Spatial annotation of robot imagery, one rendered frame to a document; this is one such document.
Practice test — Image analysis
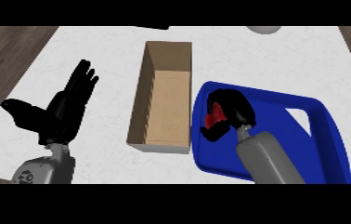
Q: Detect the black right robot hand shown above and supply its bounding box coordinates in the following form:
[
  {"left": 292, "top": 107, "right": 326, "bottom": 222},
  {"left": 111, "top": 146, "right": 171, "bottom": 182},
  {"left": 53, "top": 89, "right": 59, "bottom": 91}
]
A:
[{"left": 199, "top": 87, "right": 258, "bottom": 142}]

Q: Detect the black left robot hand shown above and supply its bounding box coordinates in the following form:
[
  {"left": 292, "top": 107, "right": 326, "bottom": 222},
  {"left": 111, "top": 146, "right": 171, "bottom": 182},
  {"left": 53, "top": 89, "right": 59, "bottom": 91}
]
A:
[{"left": 0, "top": 59, "right": 100, "bottom": 147}]

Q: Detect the red pear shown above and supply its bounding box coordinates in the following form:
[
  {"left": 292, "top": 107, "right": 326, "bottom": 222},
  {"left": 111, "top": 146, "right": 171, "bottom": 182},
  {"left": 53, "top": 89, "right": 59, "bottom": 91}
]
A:
[{"left": 203, "top": 102, "right": 229, "bottom": 129}]

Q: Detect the blue plastic tray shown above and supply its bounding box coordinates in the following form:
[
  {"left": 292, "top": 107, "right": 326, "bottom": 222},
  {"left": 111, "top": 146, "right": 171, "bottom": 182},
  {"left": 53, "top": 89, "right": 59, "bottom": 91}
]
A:
[{"left": 190, "top": 80, "right": 351, "bottom": 185}]

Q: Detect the brown cardboard box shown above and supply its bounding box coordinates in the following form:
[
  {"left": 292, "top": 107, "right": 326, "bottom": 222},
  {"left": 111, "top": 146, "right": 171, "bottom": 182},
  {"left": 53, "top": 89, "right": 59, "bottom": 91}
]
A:
[{"left": 125, "top": 40, "right": 193, "bottom": 155}]

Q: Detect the grey round object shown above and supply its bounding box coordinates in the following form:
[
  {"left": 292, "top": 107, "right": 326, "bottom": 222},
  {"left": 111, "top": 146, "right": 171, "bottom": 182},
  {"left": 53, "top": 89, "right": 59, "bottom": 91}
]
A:
[{"left": 245, "top": 25, "right": 283, "bottom": 35}]

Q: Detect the black flat object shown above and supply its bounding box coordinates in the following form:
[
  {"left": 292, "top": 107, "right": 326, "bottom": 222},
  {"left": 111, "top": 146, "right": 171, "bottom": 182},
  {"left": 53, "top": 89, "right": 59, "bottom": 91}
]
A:
[{"left": 133, "top": 25, "right": 171, "bottom": 31}]

